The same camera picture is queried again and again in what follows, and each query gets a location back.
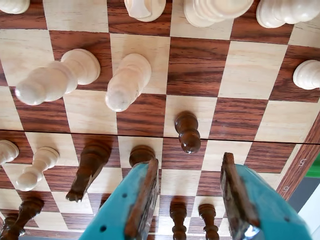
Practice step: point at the light wooden pawn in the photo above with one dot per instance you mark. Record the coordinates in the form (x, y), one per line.
(7, 151)
(285, 13)
(57, 77)
(10, 5)
(306, 75)
(37, 167)
(127, 80)

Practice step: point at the dark wooden rook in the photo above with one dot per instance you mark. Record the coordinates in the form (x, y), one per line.
(7, 225)

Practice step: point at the grey table mat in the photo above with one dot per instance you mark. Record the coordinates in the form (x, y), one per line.
(306, 192)

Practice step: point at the green plastic tray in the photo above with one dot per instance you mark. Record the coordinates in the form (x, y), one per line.
(315, 167)

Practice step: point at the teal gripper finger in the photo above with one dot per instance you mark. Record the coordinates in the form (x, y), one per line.
(262, 212)
(112, 215)

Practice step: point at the dark wooden bishop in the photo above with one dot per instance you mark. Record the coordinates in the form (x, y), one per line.
(141, 153)
(30, 208)

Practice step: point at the dark wooden pawn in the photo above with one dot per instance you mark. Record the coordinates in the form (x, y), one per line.
(187, 130)
(178, 217)
(208, 222)

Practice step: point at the light wooden knight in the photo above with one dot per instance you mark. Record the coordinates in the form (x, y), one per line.
(143, 10)

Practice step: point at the dark wooden knight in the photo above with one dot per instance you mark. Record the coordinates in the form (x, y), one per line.
(87, 170)

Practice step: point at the wooden chess board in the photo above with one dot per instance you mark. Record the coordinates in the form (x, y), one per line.
(250, 70)

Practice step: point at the light wooden queen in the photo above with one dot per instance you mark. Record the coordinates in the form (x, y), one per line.
(215, 12)

